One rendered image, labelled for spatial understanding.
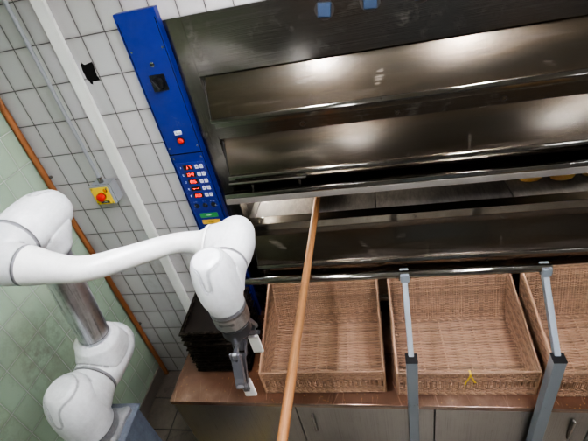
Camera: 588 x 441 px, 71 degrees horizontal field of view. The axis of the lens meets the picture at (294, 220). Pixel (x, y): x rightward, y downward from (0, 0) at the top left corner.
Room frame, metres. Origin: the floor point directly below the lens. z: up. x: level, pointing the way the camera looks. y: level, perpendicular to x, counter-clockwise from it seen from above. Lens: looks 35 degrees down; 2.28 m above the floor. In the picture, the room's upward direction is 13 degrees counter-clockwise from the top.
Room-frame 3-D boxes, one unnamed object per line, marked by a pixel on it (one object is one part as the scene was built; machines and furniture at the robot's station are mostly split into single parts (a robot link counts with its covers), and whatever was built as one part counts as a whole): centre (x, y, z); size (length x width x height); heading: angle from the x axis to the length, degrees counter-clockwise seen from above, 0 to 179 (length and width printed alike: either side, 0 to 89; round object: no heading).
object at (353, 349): (1.29, -0.01, 0.72); 0.56 x 0.49 x 0.28; 76
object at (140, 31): (2.57, 0.13, 1.07); 1.93 x 0.16 x 2.15; 165
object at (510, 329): (1.14, -0.59, 0.72); 0.56 x 0.49 x 0.28; 76
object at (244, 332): (0.72, 0.20, 1.48); 0.08 x 0.07 x 0.09; 168
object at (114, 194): (1.74, 0.82, 1.46); 0.10 x 0.07 x 0.10; 75
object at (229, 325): (0.72, 0.20, 1.56); 0.09 x 0.09 x 0.06
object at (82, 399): (0.85, 0.82, 1.17); 0.18 x 0.16 x 0.22; 166
